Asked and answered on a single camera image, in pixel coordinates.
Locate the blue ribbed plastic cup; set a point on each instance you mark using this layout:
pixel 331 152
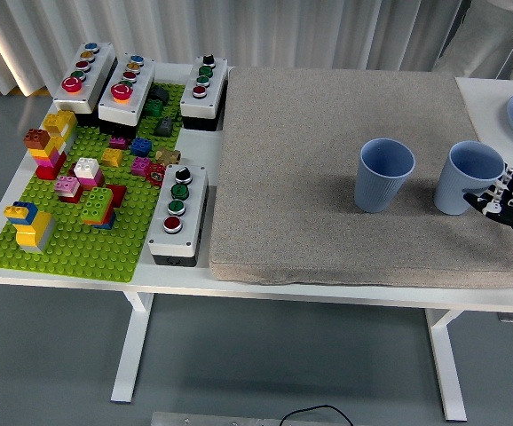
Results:
pixel 378 191
pixel 454 193

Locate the white table leg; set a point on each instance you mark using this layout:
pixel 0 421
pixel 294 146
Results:
pixel 446 364
pixel 131 346

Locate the person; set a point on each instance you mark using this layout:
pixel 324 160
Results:
pixel 474 44

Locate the grey-brown fabric mat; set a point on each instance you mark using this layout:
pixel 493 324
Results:
pixel 305 177

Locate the four-button control box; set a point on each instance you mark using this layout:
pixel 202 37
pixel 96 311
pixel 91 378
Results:
pixel 194 213
pixel 214 89

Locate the white pleated curtain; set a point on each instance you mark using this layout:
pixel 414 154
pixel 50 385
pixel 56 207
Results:
pixel 239 31

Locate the brass pipe fitting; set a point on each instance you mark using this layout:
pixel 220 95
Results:
pixel 168 155

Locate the grey toy brick piece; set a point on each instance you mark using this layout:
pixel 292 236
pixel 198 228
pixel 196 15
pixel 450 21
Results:
pixel 164 127

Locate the red valve handwheel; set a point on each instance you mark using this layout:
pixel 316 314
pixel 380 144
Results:
pixel 155 175

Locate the dark green toy brick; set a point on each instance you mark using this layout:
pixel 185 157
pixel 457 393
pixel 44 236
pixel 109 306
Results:
pixel 153 108

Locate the magenta toy brick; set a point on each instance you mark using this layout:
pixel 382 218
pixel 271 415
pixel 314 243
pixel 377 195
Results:
pixel 140 166
pixel 118 143

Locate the blue toy brick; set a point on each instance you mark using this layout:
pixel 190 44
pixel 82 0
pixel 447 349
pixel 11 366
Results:
pixel 141 146

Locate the five-button control box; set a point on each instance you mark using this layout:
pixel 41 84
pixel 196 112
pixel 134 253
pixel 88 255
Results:
pixel 101 66
pixel 143 84

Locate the red toy brick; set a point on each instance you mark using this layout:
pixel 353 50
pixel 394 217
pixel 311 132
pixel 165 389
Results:
pixel 118 194

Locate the yellow toy brick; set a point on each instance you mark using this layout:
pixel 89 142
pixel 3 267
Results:
pixel 112 157

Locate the green orange blue brick stack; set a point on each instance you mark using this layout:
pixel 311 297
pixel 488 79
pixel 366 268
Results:
pixel 97 202

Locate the green studded baseplate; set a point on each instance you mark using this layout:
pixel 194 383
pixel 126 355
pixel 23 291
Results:
pixel 74 253

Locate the pink white red brick stack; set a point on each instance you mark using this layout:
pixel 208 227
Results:
pixel 66 185

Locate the yellow white brick stack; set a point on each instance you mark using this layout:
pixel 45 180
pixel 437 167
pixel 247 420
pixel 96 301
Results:
pixel 59 120

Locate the brown yellow red brick tower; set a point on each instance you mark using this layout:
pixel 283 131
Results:
pixel 45 155

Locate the blue yellow grey brick stack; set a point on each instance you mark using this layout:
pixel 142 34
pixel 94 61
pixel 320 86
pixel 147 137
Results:
pixel 34 231

